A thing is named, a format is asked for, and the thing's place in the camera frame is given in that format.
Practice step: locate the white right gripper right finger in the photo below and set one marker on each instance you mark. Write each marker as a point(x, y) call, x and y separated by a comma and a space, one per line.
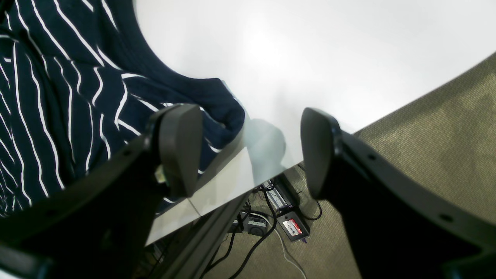
point(396, 228)

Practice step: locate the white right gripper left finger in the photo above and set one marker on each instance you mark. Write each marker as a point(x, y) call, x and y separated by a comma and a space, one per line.
point(98, 227)

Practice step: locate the navy white striped t-shirt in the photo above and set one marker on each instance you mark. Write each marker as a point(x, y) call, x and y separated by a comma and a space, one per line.
point(78, 83)

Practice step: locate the black box red label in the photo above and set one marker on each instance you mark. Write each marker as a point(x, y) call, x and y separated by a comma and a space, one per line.
point(293, 225)

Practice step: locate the black round adapter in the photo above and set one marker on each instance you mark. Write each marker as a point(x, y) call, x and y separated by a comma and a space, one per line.
point(257, 223)

